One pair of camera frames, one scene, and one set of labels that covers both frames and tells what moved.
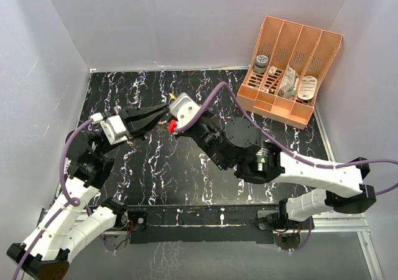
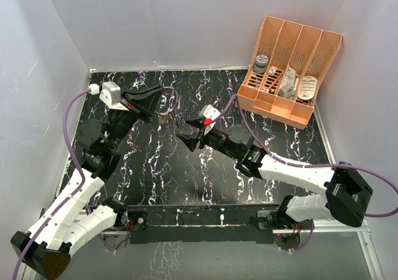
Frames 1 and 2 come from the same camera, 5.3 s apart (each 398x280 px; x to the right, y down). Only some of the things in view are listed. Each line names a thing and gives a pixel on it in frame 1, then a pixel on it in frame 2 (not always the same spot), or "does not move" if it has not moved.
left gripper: x=143 y=124 to x=145 y=103
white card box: x=272 y=71 does not move
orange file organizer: x=285 y=69 does not move
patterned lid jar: x=260 y=63 does not move
